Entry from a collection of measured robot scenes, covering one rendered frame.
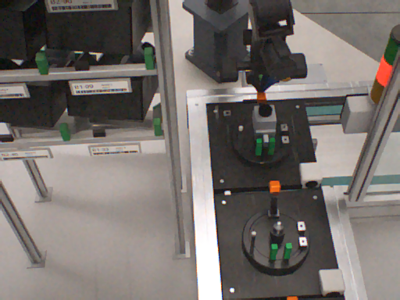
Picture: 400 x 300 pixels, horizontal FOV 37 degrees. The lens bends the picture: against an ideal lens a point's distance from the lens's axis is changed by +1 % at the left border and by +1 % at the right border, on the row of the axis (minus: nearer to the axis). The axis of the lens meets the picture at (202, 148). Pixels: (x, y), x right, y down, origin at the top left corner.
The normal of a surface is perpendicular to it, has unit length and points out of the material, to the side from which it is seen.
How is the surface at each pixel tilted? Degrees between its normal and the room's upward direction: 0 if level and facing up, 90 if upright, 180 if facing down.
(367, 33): 0
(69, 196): 0
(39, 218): 0
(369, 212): 90
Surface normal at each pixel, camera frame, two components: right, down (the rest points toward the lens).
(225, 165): -0.01, -0.58
